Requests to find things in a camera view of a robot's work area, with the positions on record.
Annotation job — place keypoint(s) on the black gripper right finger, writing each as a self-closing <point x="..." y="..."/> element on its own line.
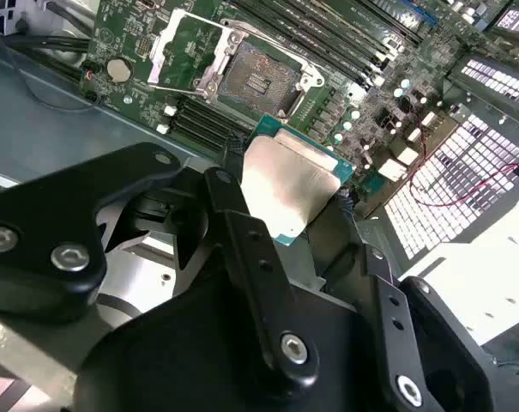
<point x="396" y="326"/>

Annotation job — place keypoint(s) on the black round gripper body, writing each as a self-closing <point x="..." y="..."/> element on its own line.
<point x="190" y="356"/>

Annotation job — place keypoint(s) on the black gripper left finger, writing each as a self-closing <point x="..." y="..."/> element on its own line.
<point x="49" y="206"/>

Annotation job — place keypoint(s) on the silver CPU green edge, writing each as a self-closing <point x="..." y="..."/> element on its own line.
<point x="285" y="180"/>

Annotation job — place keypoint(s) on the metal socket cover frame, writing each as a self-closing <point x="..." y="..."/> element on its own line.
<point x="161" y="49"/>

